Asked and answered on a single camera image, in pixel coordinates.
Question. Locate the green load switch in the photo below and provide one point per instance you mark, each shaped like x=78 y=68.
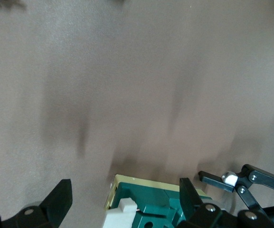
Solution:
x=151 y=197

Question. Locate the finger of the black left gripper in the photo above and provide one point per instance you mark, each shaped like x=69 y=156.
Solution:
x=248 y=197

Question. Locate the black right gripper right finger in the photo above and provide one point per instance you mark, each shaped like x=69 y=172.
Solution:
x=191 y=204

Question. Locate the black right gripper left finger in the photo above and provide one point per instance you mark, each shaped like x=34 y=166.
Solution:
x=56 y=204

